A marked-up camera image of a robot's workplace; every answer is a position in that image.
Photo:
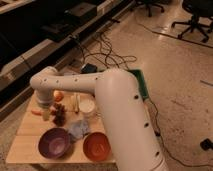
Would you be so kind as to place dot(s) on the purple bowl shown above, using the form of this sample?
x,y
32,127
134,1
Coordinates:
x,y
54,143

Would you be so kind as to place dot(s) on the office chair left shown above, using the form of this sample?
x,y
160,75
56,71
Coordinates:
x,y
148,4

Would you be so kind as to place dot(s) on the wooden folding table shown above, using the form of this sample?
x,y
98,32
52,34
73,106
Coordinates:
x,y
24,148

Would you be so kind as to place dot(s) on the black power box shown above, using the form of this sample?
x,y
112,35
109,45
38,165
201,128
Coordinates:
x,y
89,68

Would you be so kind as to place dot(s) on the white cup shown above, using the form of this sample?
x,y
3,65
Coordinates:
x,y
87,107

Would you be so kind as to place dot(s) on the office chair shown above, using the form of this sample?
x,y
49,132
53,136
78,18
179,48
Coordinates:
x,y
198,9
148,4

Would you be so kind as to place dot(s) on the red yellow apple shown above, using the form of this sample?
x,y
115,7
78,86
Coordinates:
x,y
58,96

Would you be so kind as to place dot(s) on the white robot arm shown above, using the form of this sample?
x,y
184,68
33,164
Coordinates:
x,y
127,125

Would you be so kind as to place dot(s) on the orange pepper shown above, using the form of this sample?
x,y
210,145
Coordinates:
x,y
36,112

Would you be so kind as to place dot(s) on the orange bowl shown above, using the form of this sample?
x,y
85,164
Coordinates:
x,y
96,147

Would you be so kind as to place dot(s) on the green plastic tray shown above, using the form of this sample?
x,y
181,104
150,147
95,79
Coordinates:
x,y
142,84

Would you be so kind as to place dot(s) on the brown grape bunch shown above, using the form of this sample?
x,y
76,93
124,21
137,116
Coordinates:
x,y
59,114

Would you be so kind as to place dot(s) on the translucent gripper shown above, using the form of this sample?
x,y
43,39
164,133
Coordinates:
x,y
46,112

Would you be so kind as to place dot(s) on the black floor adapter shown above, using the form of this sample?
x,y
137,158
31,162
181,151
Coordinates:
x,y
206,144

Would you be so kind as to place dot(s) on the office chair right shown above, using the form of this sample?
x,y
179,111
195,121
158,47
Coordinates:
x,y
198,9

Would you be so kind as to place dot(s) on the blue crumpled cloth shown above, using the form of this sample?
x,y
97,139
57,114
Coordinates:
x,y
79,129

